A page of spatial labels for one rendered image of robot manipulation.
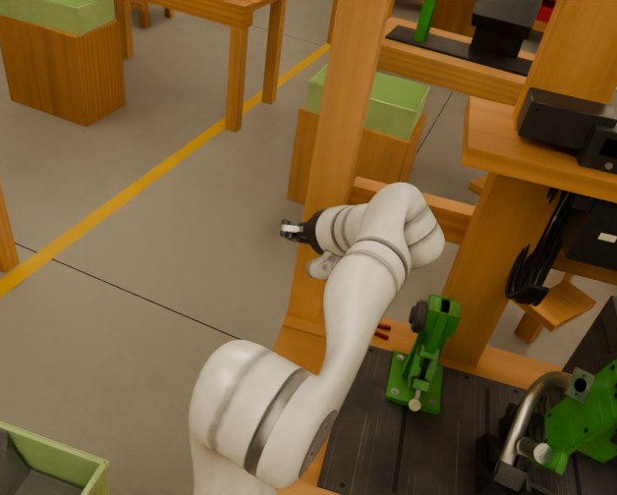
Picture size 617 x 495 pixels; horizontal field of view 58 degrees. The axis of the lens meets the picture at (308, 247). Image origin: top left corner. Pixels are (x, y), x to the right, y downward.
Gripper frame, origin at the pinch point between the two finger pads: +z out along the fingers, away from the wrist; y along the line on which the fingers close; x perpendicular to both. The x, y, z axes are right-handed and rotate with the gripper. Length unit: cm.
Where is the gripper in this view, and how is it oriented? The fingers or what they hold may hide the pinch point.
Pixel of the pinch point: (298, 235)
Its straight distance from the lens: 96.1
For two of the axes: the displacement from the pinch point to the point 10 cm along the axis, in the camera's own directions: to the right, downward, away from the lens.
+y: -8.9, -1.4, -4.3
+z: -4.4, 0.2, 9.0
